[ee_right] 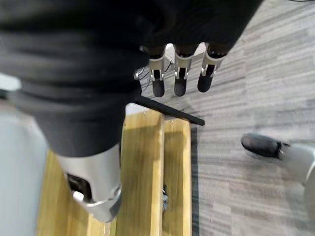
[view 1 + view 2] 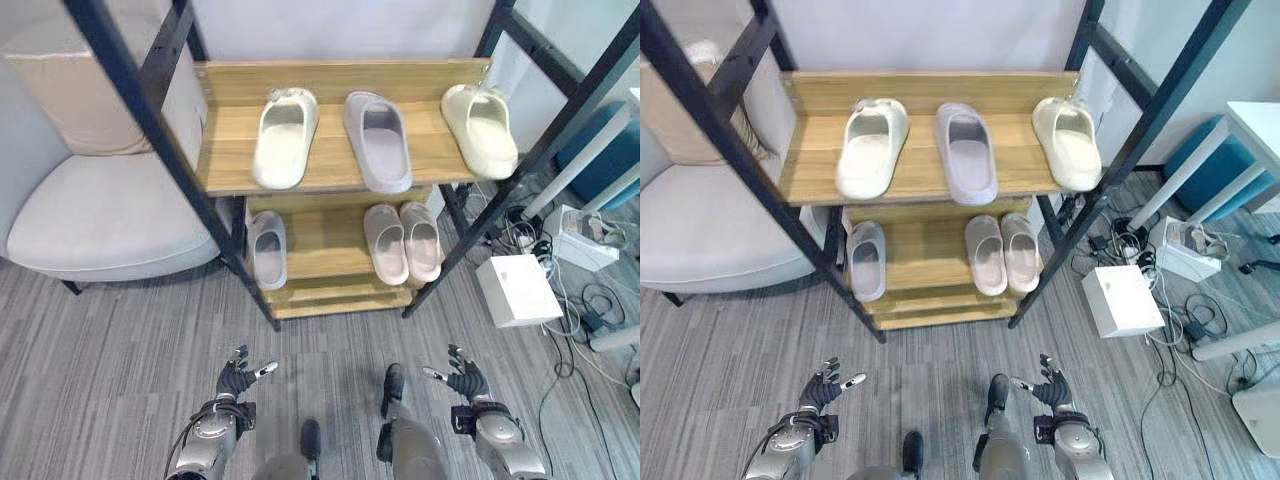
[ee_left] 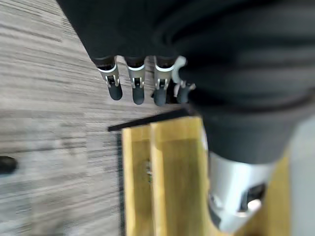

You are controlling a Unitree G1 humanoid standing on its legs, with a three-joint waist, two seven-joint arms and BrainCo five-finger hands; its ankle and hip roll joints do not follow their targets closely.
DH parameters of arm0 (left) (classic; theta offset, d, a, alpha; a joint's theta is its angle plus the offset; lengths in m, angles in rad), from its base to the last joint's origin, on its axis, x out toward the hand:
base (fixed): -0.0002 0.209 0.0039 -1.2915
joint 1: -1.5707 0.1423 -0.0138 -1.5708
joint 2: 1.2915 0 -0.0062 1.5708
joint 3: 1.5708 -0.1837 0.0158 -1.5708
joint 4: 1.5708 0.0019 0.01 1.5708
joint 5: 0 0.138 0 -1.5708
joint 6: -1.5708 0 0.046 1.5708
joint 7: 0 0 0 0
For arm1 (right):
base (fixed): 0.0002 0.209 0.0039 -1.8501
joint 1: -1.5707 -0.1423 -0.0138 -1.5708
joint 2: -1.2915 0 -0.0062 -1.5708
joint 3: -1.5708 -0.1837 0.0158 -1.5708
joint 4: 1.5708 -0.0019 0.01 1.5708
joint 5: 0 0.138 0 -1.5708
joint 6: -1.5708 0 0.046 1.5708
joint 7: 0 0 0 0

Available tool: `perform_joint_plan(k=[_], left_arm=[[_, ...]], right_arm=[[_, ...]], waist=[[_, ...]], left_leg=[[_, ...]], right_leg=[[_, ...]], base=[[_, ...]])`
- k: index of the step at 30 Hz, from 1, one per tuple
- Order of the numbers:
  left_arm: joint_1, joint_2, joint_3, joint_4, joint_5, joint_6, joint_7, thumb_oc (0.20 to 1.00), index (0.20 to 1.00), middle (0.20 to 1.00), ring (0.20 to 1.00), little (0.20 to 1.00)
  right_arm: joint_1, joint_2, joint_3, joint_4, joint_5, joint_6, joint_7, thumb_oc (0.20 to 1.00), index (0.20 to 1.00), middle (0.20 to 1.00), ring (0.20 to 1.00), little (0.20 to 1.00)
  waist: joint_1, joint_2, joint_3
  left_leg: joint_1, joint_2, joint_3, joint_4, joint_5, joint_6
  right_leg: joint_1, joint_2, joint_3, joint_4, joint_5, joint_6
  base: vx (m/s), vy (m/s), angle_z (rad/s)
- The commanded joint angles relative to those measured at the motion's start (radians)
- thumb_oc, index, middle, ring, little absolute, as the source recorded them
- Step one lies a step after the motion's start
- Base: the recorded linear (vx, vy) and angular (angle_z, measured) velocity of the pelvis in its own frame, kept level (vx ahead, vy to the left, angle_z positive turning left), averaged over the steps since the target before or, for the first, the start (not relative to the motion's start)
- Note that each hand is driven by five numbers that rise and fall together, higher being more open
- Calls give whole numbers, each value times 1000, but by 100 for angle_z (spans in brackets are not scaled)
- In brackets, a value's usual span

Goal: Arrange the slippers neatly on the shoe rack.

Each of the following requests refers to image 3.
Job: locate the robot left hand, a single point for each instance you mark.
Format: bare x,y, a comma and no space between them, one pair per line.
197,37

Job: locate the dark robot foot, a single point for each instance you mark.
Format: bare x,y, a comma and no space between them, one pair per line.
7,164

